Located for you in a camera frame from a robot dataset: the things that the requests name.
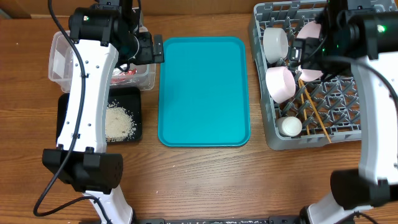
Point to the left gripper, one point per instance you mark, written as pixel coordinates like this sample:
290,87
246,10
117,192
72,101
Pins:
150,56

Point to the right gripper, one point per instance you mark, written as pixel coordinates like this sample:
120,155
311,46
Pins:
296,54

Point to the white round plate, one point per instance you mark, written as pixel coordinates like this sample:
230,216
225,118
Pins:
312,29

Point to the long wooden chopstick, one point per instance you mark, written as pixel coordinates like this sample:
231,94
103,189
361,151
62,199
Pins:
315,111

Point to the grey bowl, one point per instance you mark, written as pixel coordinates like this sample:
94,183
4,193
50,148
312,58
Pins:
275,44

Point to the red snack wrapper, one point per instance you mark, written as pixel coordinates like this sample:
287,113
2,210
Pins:
121,78

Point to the pink bowl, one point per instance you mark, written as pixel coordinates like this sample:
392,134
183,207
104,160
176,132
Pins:
280,84

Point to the white cup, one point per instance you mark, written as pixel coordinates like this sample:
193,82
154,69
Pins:
289,126

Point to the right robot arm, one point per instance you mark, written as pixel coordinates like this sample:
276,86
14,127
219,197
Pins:
355,37

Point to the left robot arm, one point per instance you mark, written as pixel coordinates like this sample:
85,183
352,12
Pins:
103,37

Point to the grey dishwasher rack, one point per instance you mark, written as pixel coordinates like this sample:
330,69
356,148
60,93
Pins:
337,100

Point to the clear plastic bin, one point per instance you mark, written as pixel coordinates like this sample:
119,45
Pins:
61,67

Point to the teal serving tray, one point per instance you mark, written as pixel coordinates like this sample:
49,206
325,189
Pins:
203,93

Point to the black tray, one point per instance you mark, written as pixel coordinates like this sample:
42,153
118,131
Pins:
130,99

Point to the spilled rice pile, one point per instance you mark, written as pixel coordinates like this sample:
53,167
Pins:
120,124

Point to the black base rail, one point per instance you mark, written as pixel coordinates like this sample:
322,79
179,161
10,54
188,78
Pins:
269,220

